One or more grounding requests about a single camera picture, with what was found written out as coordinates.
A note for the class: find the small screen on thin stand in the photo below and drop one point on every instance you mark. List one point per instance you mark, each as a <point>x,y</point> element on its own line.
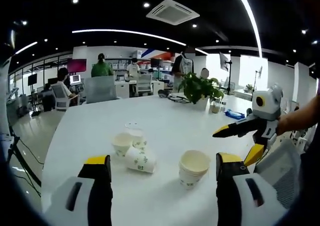
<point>260,73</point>

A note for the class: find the monitor on black tripod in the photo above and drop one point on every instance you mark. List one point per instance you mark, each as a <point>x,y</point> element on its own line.
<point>223,60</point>

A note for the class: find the small bright monitor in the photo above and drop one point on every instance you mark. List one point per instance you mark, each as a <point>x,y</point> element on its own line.
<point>75,79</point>

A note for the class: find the black curved chair back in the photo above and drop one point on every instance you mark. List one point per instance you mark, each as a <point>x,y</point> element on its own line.
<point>249,112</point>

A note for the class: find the short ceiling light strip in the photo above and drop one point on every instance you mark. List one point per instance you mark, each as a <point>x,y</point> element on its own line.
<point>26,47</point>

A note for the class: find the white table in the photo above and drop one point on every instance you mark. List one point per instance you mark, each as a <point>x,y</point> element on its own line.
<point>87,126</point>

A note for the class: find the white office chair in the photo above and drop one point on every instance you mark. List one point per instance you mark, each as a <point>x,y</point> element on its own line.
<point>144,83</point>

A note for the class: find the black monitor on stand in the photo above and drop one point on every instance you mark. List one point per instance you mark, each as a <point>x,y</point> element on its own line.
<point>32,79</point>

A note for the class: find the white armchair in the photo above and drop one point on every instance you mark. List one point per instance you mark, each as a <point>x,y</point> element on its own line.
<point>60,101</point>

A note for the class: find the ceiling air conditioner vent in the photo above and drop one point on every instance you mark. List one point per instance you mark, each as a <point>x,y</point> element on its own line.
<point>172,12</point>

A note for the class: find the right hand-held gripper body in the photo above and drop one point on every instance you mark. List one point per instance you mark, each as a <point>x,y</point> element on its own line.
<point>270,106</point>

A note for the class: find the pink wall screen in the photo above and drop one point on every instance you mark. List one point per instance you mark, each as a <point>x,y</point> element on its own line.
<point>77,66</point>

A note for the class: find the white planter pot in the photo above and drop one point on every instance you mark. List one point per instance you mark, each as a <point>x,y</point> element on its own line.
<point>202,104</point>

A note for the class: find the arched ceiling light strip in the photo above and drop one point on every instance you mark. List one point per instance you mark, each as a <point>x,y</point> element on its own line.
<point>130,31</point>

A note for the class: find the green leafy plant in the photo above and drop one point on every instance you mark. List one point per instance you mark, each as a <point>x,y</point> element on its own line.
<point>197,86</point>

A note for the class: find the stack of white paper cups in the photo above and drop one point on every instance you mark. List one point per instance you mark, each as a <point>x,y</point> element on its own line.
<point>192,168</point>

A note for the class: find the white cabinet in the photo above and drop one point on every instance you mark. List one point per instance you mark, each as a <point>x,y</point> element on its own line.
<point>123,90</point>

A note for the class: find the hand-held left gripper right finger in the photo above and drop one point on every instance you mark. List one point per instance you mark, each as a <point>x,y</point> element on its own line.
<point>242,196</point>

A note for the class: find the grey chair back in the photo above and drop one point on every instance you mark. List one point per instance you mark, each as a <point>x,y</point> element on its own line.
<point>100,90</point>

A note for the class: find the blue wipes packet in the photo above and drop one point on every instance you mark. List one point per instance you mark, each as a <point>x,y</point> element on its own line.
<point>234,113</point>

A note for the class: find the small potted plant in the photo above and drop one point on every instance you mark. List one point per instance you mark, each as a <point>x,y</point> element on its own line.
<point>249,87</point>

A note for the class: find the long curved ceiling light strip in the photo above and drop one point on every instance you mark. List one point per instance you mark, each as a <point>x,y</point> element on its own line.
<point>258,40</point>

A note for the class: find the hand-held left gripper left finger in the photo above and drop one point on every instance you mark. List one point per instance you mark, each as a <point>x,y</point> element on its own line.
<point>75,198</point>

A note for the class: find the black headset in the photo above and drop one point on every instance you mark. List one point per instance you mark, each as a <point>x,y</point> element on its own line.
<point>163,94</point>

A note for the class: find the person's dark clothing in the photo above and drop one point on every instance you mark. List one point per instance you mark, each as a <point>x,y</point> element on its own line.
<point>311,176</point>

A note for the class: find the black floor tripod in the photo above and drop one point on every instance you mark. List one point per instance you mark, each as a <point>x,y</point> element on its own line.
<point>27,169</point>

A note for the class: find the grey mesh office chair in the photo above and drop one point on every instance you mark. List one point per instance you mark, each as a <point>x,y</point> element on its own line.
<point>282,166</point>

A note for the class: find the shelf with storage boxes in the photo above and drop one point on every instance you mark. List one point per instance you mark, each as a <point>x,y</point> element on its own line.
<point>120,65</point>

